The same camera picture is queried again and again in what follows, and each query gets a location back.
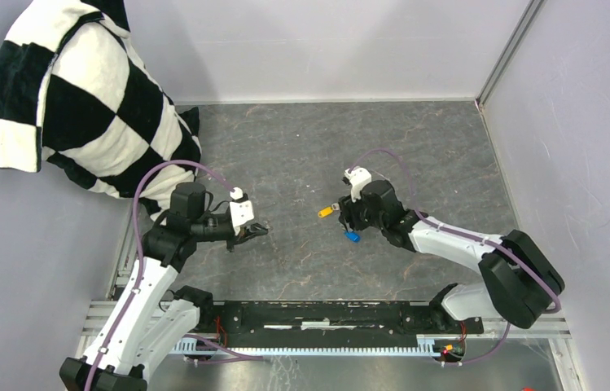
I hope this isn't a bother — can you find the blue tagged key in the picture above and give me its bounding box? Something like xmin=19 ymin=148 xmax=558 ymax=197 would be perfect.
xmin=344 ymin=231 xmax=361 ymax=243

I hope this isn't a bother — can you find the yellow tagged key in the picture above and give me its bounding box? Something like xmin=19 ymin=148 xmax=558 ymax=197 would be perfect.
xmin=318 ymin=206 xmax=337 ymax=218

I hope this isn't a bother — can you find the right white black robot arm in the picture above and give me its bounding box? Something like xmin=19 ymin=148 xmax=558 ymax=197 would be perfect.
xmin=336 ymin=180 xmax=565 ymax=332

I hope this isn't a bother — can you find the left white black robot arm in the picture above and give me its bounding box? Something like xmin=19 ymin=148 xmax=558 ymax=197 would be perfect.
xmin=59 ymin=182 xmax=268 ymax=390

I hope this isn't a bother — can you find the black white checkered cloth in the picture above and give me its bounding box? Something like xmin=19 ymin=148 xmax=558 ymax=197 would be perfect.
xmin=0 ymin=1 xmax=201 ymax=217

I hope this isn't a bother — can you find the aluminium corner profile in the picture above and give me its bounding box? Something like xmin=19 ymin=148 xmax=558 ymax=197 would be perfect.
xmin=475 ymin=0 xmax=546 ymax=111

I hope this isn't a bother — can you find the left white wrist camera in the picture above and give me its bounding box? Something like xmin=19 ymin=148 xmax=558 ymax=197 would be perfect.
xmin=229 ymin=187 xmax=255 ymax=232

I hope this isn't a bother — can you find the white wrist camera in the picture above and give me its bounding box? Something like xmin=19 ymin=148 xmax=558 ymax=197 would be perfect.
xmin=229 ymin=187 xmax=255 ymax=232
xmin=344 ymin=166 xmax=372 ymax=202

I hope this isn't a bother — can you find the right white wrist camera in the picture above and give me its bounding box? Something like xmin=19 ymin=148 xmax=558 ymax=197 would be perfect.
xmin=344 ymin=166 xmax=372 ymax=202

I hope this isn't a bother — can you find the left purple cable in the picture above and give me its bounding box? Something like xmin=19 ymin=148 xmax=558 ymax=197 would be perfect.
xmin=83 ymin=159 xmax=238 ymax=391

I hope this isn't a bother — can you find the purple cable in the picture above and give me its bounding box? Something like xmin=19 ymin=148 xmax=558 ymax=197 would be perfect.
xmin=83 ymin=159 xmax=238 ymax=391
xmin=347 ymin=148 xmax=563 ymax=315

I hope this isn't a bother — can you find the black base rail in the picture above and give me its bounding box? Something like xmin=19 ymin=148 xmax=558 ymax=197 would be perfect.
xmin=195 ymin=301 xmax=485 ymax=349

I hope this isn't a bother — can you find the white toothed cable duct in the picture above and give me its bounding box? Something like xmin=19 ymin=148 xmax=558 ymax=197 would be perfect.
xmin=169 ymin=337 xmax=440 ymax=358

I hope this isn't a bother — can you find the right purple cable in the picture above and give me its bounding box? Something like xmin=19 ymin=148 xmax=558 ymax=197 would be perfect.
xmin=347 ymin=148 xmax=563 ymax=315

